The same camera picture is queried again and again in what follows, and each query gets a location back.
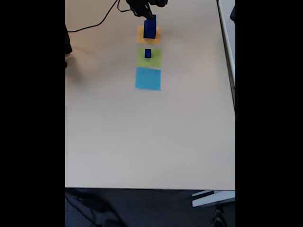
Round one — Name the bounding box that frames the orange paper square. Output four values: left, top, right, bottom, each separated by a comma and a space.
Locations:
136, 25, 161, 45

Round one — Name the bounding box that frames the green paper square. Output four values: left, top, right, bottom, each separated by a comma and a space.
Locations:
137, 47, 163, 68

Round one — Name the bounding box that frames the light blue paper square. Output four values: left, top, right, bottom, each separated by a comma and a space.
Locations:
134, 66, 162, 91

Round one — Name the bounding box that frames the large blue cube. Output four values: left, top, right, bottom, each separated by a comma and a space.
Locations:
143, 19, 157, 39

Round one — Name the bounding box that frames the white neighbouring desk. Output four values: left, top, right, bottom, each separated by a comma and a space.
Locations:
217, 0, 236, 115

